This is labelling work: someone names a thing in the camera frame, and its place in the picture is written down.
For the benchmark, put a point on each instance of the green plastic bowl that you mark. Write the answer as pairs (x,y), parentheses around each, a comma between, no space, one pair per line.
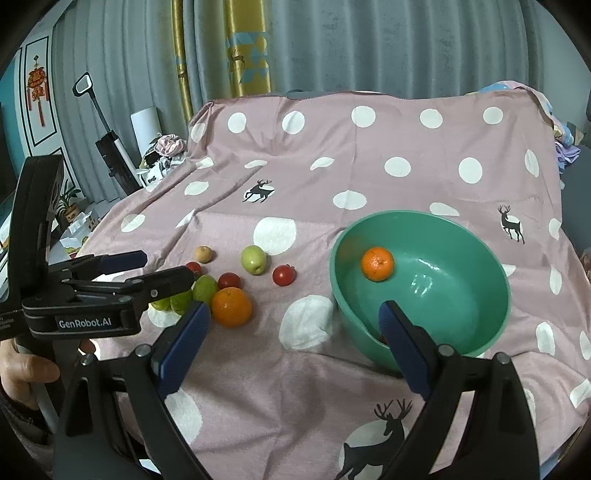
(452,286)

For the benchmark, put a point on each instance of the upright vacuum cleaner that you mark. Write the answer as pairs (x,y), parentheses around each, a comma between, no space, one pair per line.
(113,157)

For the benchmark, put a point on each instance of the colourful printed cloth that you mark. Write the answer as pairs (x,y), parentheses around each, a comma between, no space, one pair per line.
(565,152)

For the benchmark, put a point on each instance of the white cardboard box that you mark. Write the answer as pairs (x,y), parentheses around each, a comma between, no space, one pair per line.
(81,226)

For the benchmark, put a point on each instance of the gold patterned curtain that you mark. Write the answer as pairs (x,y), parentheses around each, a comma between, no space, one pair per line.
(244,27)

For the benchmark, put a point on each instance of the green jujube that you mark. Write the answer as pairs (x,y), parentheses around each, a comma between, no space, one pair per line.
(205,290)
(159,305)
(253,259)

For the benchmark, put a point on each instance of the black white printed bag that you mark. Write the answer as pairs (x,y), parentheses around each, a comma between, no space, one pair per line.
(154,175)

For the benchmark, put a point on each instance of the pink polka dot blanket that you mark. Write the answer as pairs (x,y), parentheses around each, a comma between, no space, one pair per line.
(369,152)

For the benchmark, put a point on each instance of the person's left forearm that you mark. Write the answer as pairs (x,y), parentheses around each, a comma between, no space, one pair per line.
(21,424)

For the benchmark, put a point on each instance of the small orange mandarin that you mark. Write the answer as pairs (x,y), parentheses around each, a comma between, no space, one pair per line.
(377,264)

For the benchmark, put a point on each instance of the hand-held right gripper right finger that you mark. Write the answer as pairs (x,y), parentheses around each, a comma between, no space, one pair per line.
(404,348)

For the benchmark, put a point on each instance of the small tan round fruit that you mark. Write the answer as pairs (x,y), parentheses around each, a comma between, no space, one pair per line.
(203,254)

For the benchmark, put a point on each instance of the red knot wall ornament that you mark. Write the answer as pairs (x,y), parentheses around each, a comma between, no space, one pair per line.
(38,85)

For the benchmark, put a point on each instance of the large orange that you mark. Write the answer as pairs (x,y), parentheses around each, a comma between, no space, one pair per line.
(232,307)

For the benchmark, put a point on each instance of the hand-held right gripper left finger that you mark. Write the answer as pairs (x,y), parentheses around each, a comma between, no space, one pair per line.
(184,344)

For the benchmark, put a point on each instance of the red cherry tomato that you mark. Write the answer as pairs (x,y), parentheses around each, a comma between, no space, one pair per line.
(194,266)
(283,275)
(229,280)

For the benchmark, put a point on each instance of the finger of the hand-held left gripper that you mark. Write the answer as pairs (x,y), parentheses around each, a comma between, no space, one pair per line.
(121,261)
(173,278)

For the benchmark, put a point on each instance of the grey sofa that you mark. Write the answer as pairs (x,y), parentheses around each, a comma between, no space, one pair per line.
(577,207)

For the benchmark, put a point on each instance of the potted plant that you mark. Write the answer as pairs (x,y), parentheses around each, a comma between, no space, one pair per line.
(70,210)

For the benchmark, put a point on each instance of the person's left hand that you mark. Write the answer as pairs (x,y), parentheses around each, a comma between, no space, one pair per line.
(27,369)

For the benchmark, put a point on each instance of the green pear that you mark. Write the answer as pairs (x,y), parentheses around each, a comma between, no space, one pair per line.
(181,301)

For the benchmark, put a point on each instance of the pink clothes pile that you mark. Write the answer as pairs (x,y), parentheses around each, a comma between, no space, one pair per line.
(168,145)

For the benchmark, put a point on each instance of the grey curtain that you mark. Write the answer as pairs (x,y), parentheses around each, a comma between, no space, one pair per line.
(369,46)

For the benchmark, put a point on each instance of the gold curtain strip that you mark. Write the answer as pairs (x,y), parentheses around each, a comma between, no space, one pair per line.
(182,55)

